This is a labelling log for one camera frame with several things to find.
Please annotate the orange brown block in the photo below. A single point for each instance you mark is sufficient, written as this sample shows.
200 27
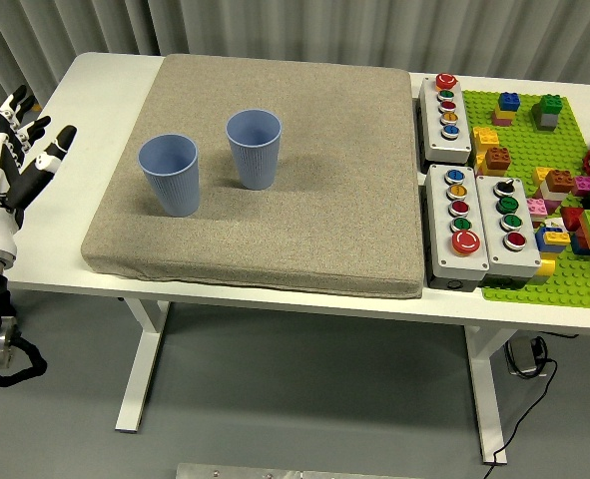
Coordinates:
497 158

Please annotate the yellow grey block stack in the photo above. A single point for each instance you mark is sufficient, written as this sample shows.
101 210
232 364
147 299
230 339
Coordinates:
546 267

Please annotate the white table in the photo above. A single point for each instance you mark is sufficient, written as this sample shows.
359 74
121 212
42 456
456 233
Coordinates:
324 309

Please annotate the grey selector switch control box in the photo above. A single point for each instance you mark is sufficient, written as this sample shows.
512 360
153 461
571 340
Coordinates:
511 272

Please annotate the grey-white curtain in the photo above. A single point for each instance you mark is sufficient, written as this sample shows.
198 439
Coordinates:
424 35

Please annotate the grey-brown cushion mat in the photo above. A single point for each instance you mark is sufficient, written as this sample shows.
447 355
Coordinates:
324 224

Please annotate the magenta block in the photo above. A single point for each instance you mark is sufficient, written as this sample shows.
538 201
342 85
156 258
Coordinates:
583 185

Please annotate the grey five-button control box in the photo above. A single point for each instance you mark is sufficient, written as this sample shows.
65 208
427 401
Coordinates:
441 249
436 140

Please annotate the red block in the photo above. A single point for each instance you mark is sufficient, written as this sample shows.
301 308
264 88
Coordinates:
571 217

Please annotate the blue yellow pink block stack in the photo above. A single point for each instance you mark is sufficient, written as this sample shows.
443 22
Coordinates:
508 102

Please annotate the green grey block stack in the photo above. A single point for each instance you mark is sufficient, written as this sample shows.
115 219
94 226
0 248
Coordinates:
549 117

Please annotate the green studded baseplate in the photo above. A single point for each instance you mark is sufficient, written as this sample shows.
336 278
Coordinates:
524 144

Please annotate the blue ribbed cup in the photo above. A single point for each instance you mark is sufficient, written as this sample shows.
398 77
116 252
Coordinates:
172 179
257 159

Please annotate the brown white block stack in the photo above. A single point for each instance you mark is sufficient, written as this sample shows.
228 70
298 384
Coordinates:
560 180

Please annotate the grey power adapter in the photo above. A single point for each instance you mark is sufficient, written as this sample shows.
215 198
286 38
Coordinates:
521 356

